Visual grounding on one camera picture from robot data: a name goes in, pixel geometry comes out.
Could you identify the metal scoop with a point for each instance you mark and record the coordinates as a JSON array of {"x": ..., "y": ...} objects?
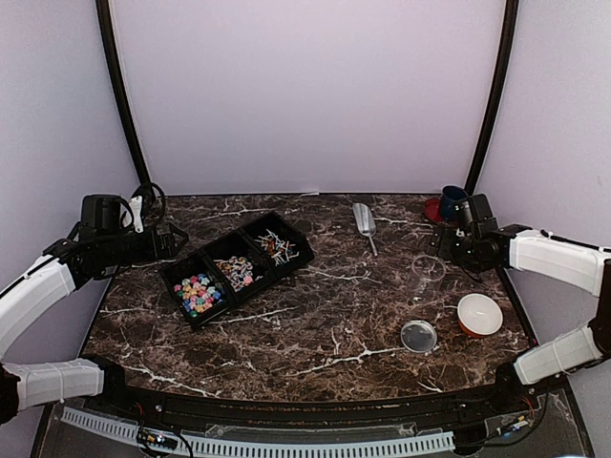
[{"x": 365, "y": 224}]

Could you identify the left circuit board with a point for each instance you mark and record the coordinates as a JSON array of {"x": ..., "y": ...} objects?
[{"x": 152, "y": 439}]

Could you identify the blue mug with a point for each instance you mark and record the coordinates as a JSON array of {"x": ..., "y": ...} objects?
[{"x": 451, "y": 194}]

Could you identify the left black frame post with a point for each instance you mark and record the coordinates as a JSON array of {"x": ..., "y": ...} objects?
[{"x": 109, "y": 44}]

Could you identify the clear plastic lid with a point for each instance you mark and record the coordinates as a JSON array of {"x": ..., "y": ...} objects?
[{"x": 418, "y": 336}]

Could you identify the swirl lollipops pile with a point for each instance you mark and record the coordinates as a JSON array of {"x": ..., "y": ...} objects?
[{"x": 238, "y": 270}]

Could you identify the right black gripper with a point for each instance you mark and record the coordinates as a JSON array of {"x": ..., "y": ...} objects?
[{"x": 445, "y": 249}]

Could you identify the circuit board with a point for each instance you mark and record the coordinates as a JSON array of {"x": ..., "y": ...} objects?
[
  {"x": 513, "y": 425},
  {"x": 152, "y": 439}
]

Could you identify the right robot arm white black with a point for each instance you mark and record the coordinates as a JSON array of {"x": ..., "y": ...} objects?
[{"x": 471, "y": 239}]

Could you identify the black frame post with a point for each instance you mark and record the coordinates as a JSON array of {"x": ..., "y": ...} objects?
[
  {"x": 109, "y": 44},
  {"x": 504, "y": 52}
]

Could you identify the stick candies pile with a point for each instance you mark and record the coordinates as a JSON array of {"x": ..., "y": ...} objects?
[{"x": 281, "y": 251}]

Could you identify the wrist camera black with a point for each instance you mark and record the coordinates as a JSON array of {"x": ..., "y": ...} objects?
[
  {"x": 100, "y": 214},
  {"x": 472, "y": 209}
]

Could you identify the red plate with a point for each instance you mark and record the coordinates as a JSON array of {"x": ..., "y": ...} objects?
[{"x": 431, "y": 211}]

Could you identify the black front table rail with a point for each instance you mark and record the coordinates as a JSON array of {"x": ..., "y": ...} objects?
[{"x": 429, "y": 389}]

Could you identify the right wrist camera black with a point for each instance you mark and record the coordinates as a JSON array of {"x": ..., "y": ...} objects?
[{"x": 472, "y": 209}]

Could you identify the right black frame post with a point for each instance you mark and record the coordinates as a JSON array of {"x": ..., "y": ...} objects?
[{"x": 504, "y": 52}]

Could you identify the star candies pile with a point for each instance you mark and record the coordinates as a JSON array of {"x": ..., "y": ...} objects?
[{"x": 198, "y": 294}]

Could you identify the right circuit board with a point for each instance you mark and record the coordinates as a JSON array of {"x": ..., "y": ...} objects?
[{"x": 513, "y": 425}]

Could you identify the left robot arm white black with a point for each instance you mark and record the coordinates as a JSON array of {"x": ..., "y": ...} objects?
[{"x": 113, "y": 235}]

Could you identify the black three-compartment candy tray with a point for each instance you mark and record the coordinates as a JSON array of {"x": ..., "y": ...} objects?
[{"x": 239, "y": 242}]

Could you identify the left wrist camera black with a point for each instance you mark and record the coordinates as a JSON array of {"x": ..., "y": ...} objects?
[{"x": 100, "y": 214}]

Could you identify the clear plastic cup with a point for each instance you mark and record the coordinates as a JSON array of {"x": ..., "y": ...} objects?
[{"x": 428, "y": 272}]

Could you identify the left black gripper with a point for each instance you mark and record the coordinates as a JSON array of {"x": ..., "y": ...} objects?
[{"x": 167, "y": 249}]

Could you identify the orange white bowl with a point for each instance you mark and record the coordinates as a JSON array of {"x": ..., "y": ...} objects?
[{"x": 479, "y": 316}]

